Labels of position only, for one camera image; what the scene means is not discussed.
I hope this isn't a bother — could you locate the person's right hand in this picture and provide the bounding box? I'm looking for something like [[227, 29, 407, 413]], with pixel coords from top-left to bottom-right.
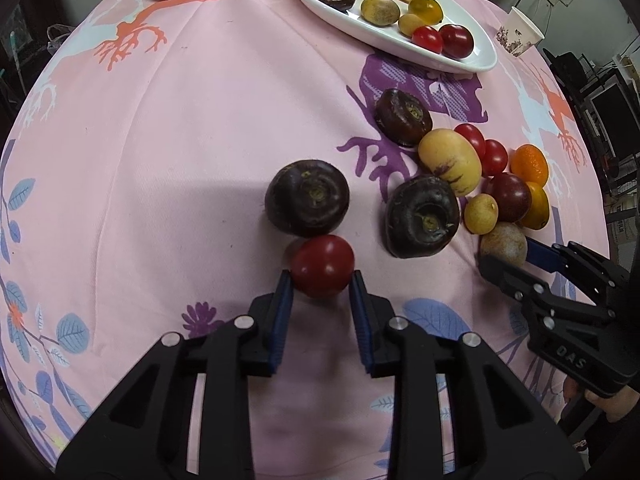
[[582, 385, 640, 418]]

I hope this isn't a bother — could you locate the brown passion fruit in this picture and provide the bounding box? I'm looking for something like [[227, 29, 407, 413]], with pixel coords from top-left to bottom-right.
[[479, 222, 530, 268]]

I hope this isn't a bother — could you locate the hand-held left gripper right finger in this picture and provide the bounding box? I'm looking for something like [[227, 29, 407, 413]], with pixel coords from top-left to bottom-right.
[[348, 269, 586, 480]]

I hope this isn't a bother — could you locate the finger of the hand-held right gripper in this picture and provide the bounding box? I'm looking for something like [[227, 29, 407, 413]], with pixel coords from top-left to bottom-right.
[[476, 253, 618, 341], [527, 241, 640, 321]]

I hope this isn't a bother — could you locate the dark purple plum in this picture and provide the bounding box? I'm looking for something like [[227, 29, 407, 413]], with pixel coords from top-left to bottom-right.
[[482, 172, 533, 223]]

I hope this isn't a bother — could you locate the small tan longan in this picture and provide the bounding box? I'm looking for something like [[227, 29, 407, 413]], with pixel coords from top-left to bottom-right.
[[398, 13, 427, 37], [464, 193, 500, 235]]

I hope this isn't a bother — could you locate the green yellow mandarin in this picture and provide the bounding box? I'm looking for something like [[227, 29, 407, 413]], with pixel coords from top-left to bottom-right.
[[407, 0, 444, 23]]

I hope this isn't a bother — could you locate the yellow pepino melon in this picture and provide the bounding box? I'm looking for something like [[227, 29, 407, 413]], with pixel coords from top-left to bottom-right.
[[418, 129, 483, 197]]

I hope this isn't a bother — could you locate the white oval plate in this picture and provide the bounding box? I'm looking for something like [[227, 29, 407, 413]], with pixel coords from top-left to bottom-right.
[[287, 0, 498, 76]]

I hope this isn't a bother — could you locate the black computer monitor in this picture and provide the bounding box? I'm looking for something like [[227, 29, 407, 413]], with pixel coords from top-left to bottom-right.
[[590, 67, 640, 161]]

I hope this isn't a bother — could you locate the red cherry tomato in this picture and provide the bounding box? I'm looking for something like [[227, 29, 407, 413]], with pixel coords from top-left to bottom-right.
[[481, 139, 509, 177], [291, 234, 356, 298], [411, 25, 444, 54], [453, 123, 487, 158]]

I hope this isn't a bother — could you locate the yellow orange mandarin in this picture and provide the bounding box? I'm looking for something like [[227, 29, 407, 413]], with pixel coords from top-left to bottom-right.
[[517, 181, 551, 230]]

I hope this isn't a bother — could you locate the clear plastic bag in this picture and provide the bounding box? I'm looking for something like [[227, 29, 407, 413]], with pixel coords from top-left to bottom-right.
[[46, 24, 76, 53]]

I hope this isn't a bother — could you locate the printed paper cup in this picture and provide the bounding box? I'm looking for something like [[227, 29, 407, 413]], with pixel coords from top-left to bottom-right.
[[495, 6, 545, 58]]

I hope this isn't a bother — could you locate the red plum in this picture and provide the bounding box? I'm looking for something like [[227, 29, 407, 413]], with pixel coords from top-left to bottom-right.
[[439, 23, 475, 59]]

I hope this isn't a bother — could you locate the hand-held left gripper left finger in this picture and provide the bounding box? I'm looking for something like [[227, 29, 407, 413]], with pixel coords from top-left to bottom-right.
[[55, 269, 295, 480]]

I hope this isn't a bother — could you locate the olive yellow round fruit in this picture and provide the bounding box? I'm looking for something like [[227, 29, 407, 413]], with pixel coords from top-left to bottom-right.
[[360, 0, 401, 25]]

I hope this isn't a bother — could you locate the pink printed tablecloth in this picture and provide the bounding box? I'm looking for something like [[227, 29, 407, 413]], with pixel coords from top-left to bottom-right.
[[0, 0, 613, 480]]

